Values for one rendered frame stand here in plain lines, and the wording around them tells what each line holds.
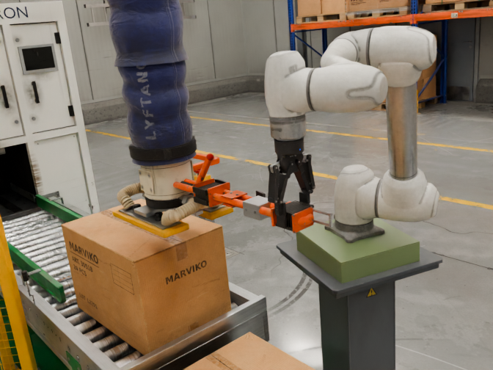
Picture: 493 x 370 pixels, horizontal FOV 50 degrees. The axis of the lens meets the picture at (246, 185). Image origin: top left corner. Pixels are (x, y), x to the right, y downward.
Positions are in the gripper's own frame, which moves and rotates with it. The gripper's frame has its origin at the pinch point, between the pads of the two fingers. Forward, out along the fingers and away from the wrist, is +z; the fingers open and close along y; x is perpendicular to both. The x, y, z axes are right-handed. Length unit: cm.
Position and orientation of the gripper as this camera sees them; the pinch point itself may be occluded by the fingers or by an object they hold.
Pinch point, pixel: (293, 212)
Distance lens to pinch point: 139.2
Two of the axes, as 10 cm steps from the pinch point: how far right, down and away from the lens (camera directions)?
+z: 0.8, 9.5, 2.9
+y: -7.5, 2.5, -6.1
